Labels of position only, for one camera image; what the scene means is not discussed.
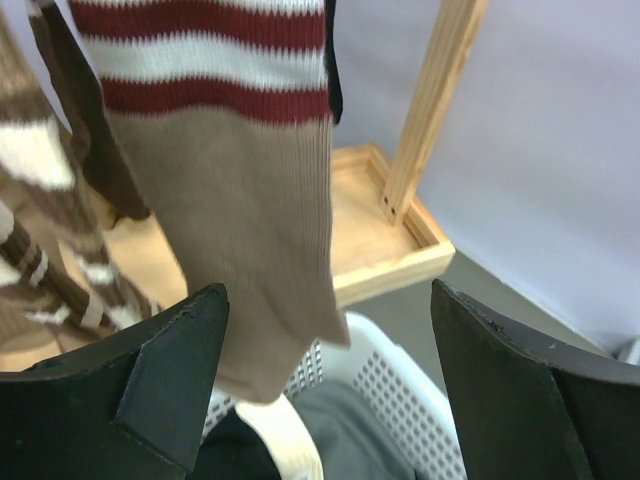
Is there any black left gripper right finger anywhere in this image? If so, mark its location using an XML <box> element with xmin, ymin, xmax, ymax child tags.
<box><xmin>431</xmin><ymin>279</ymin><xmax>639</xmax><ymax>479</ymax></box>

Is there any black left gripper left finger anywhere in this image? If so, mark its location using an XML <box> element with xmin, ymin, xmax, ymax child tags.
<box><xmin>1</xmin><ymin>284</ymin><xmax>229</xmax><ymax>480</ymax></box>

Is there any black sock on hanger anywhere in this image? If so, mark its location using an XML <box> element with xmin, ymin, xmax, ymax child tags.
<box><xmin>324</xmin><ymin>0</ymin><xmax>343</xmax><ymax>126</ymax></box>

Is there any black garment with beige band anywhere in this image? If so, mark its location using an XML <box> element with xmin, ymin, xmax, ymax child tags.
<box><xmin>199</xmin><ymin>399</ymin><xmax>326</xmax><ymax>480</ymax></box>

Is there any white perforated laundry basket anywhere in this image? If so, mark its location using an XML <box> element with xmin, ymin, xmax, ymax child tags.
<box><xmin>204</xmin><ymin>313</ymin><xmax>466</xmax><ymax>479</ymax></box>

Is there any brown white chevron sock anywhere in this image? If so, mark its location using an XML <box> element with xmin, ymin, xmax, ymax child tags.
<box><xmin>1</xmin><ymin>25</ymin><xmax>159</xmax><ymax>370</ymax></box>

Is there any grey garment in basket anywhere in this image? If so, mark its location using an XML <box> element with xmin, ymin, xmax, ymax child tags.
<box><xmin>292</xmin><ymin>380</ymin><xmax>420</xmax><ymax>480</ymax></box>

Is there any dark brown sock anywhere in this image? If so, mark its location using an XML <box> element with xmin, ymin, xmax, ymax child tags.
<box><xmin>27</xmin><ymin>1</ymin><xmax>151</xmax><ymax>221</ymax></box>

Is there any wooden drying rack frame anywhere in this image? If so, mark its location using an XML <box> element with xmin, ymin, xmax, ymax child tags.
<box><xmin>94</xmin><ymin>0</ymin><xmax>491</xmax><ymax>309</ymax></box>

